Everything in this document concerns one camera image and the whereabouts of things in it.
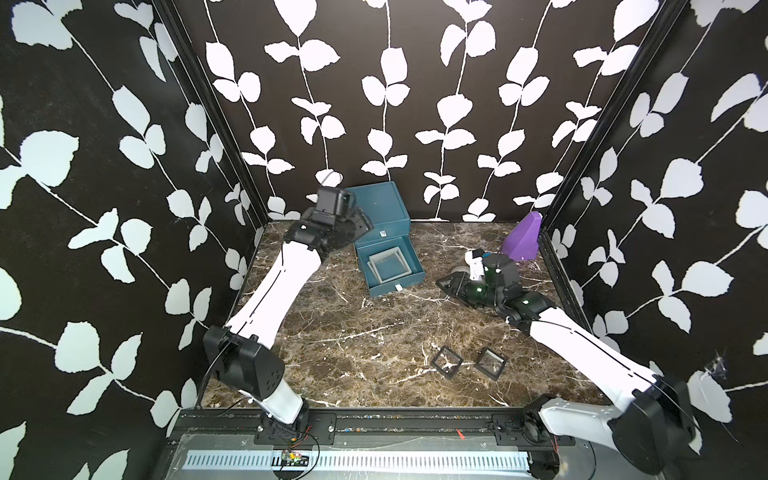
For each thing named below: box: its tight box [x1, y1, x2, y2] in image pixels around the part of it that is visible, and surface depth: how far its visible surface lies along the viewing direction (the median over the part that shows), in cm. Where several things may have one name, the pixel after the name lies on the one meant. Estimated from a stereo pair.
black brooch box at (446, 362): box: [430, 346, 464, 380], surface depth 87 cm
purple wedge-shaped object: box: [502, 211, 543, 261], surface depth 105 cm
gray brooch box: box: [367, 247, 412, 284], surface depth 99 cm
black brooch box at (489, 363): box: [475, 347, 507, 381], surface depth 87 cm
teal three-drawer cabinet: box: [345, 181, 426, 298], surface depth 99 cm
